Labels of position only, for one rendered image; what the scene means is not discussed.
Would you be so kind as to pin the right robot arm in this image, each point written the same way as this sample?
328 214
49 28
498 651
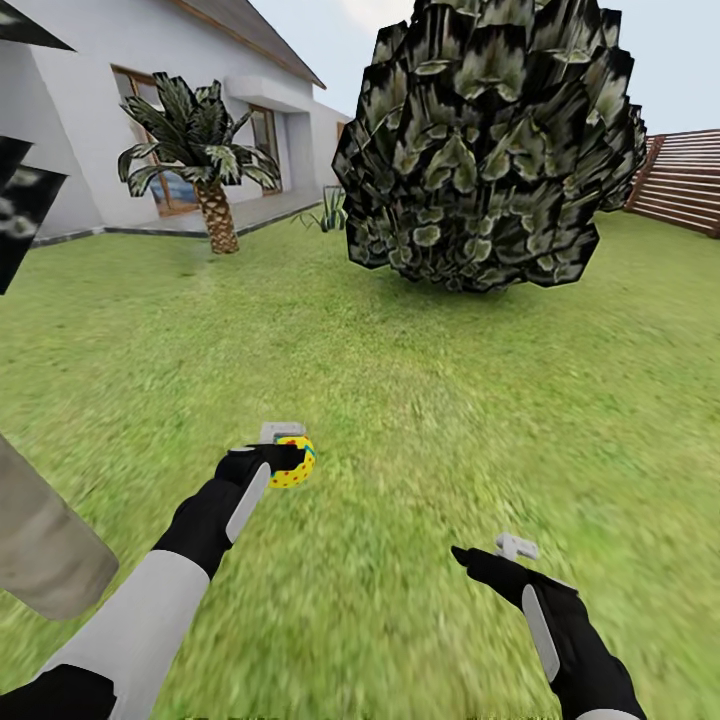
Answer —
590 683

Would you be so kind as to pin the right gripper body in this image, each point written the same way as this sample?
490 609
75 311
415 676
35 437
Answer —
490 569

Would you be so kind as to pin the easter egg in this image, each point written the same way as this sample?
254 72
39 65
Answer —
286 479

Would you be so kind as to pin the door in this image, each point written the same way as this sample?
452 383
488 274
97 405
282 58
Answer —
264 131
172 195

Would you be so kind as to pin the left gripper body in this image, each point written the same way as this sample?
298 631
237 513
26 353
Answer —
284 456

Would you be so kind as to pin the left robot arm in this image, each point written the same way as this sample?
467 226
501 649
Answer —
115 666

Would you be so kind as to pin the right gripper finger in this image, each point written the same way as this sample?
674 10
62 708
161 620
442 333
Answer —
461 555

